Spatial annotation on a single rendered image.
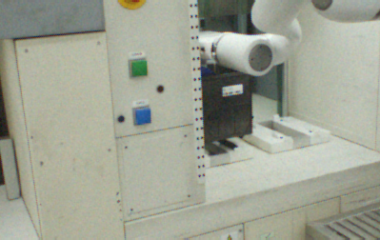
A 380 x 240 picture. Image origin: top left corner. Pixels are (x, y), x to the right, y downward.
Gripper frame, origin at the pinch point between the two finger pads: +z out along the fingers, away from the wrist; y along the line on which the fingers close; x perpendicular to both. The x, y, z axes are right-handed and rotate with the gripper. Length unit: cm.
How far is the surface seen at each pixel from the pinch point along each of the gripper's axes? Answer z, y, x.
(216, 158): -10.7, -1.1, -30.2
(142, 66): -31.1, -27.6, 1.5
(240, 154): -10.7, 6.4, -30.5
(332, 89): -5.6, 42.3, -18.0
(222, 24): 60, 40, -3
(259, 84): 52, 53, -28
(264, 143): -7.1, 16.5, -30.2
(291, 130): -1.8, 30.0, -30.3
